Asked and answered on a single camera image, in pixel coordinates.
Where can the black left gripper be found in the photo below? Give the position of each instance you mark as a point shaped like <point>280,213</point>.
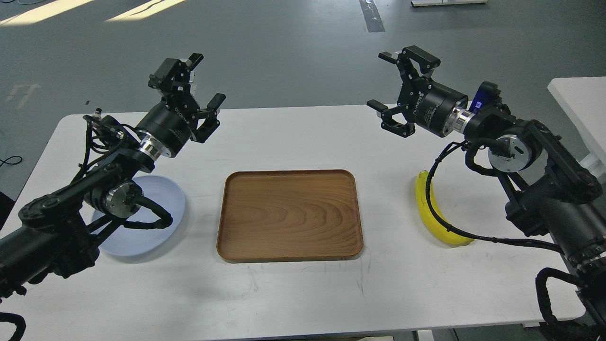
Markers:
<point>178,118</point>

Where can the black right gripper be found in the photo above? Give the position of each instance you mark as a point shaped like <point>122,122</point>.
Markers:
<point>422,101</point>

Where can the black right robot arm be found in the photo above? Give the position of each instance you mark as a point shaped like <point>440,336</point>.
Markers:
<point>550,195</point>

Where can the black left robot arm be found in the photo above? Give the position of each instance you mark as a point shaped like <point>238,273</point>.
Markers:
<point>61,232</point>

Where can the white table base far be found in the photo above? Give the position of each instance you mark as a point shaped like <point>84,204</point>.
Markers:
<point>428,3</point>

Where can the brown wooden tray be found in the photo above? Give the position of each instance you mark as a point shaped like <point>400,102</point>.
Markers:
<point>279,216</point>

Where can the white side table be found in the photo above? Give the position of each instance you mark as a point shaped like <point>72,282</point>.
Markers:
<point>583,99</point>

